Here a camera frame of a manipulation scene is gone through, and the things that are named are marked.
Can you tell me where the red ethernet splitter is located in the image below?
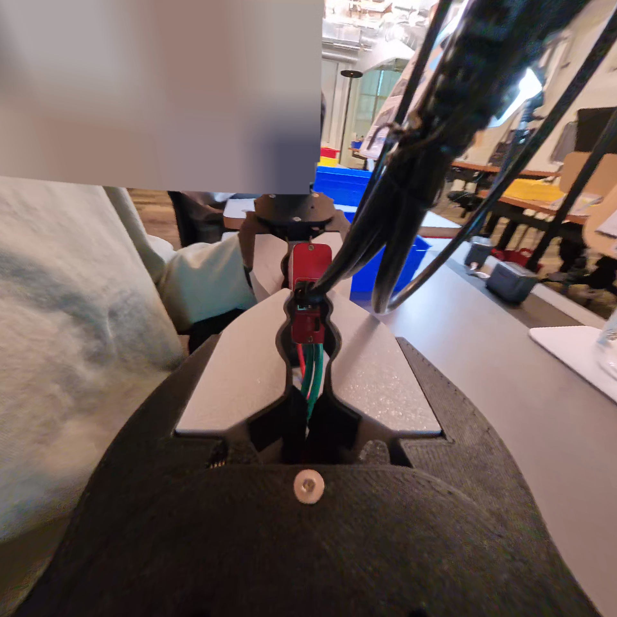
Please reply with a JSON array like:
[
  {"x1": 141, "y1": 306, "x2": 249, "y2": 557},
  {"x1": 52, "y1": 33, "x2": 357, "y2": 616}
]
[{"x1": 289, "y1": 242, "x2": 333, "y2": 344}]

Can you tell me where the grey desk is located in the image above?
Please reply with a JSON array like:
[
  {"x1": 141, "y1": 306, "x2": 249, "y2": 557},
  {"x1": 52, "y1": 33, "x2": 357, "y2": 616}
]
[{"x1": 371, "y1": 227, "x2": 617, "y2": 617}]

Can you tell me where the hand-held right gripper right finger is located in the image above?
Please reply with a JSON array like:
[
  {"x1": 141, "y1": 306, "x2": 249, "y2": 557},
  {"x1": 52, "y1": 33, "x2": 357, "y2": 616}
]
[{"x1": 327, "y1": 291, "x2": 443, "y2": 433}]

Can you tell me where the large grey power box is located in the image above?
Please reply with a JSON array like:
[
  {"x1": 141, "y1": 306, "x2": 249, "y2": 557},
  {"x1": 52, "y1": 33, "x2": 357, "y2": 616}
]
[{"x1": 486, "y1": 260, "x2": 539, "y2": 305}]

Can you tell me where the green ethernet cable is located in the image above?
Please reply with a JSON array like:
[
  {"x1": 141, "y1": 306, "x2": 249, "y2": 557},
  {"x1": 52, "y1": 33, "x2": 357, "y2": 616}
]
[{"x1": 301, "y1": 342, "x2": 325, "y2": 422}]

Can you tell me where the black floor lamp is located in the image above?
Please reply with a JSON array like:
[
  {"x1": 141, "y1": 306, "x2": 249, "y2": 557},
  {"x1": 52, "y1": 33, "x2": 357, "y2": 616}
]
[{"x1": 340, "y1": 70, "x2": 365, "y2": 155}]

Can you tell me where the studio light on stand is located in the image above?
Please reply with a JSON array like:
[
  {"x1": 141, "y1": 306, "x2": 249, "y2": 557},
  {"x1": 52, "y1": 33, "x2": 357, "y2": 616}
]
[{"x1": 489, "y1": 67, "x2": 617, "y2": 273}]

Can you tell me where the blue plastic bin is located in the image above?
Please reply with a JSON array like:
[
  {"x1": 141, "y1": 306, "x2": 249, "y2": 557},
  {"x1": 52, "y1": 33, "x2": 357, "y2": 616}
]
[
  {"x1": 349, "y1": 234, "x2": 433, "y2": 303},
  {"x1": 314, "y1": 166, "x2": 374, "y2": 209}
]

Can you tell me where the instruction sign on white stand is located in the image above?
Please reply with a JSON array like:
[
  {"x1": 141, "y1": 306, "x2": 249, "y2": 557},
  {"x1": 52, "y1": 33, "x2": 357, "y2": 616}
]
[{"x1": 529, "y1": 308, "x2": 617, "y2": 405}]

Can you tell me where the black office chair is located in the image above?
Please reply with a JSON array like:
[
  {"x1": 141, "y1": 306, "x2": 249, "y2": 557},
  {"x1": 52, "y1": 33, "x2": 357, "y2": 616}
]
[{"x1": 169, "y1": 192, "x2": 227, "y2": 247}]

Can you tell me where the wooden office table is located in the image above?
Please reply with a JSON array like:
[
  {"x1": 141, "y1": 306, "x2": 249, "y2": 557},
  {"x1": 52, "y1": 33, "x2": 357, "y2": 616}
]
[{"x1": 451, "y1": 161, "x2": 617, "y2": 225}]

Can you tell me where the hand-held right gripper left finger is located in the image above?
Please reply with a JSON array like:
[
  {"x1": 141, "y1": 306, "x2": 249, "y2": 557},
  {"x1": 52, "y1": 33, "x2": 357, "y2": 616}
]
[{"x1": 175, "y1": 289, "x2": 296, "y2": 438}]

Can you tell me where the small grey power box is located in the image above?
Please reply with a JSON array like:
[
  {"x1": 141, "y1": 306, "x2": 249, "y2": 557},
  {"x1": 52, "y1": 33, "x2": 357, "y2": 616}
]
[{"x1": 464, "y1": 237, "x2": 493, "y2": 269}]

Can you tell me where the person's pale sweater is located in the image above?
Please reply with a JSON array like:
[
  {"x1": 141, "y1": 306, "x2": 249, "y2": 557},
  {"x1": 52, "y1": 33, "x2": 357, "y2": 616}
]
[{"x1": 0, "y1": 176, "x2": 190, "y2": 548}]

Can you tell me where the black ethernet cable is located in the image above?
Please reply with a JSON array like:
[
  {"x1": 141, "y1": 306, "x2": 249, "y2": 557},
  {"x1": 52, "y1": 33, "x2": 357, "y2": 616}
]
[{"x1": 296, "y1": 0, "x2": 617, "y2": 315}]

